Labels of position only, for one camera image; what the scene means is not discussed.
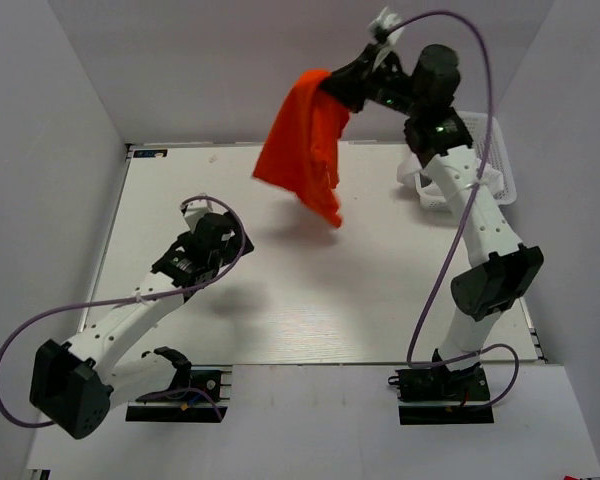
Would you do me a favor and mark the white plastic basket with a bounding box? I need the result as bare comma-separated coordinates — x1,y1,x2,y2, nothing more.
414,111,517,212

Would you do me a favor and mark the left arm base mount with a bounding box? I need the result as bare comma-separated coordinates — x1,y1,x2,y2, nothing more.
125,366,233,424

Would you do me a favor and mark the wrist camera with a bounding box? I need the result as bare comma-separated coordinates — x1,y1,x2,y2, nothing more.
368,7,402,67
180,195,213,232

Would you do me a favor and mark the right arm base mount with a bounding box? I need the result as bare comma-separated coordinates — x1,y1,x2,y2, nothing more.
387,366,494,426

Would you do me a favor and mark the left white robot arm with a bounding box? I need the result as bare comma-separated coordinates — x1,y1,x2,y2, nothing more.
30,207,253,439

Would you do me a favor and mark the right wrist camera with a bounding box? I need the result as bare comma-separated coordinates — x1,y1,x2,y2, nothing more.
368,7,402,67

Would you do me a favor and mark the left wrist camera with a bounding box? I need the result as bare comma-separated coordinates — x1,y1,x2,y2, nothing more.
180,195,213,232

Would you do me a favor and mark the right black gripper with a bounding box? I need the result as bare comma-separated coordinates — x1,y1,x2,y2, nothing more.
318,42,426,118

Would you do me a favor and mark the white t shirt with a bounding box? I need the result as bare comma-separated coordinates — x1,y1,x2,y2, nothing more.
396,155,505,198

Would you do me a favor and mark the blue black table label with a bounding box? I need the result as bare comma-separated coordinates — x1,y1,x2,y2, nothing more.
132,149,168,158

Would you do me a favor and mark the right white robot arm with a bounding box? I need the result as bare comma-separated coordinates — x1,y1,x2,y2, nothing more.
320,44,544,399

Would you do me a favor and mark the orange t shirt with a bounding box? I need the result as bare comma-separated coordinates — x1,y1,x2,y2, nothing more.
252,69,350,228

